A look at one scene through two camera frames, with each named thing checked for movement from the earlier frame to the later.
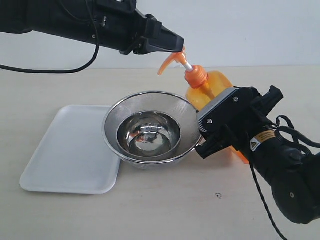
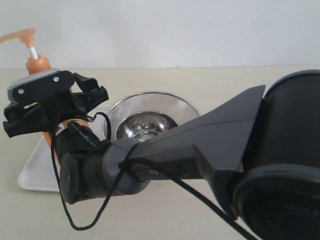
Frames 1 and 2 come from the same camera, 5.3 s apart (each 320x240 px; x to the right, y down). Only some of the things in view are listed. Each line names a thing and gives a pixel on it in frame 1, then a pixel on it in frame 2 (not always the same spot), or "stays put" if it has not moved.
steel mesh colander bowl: x=151 y=130 stays put
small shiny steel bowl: x=149 y=134 stays put
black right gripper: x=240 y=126 → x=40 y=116
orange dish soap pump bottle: x=204 y=88 → x=35 y=64
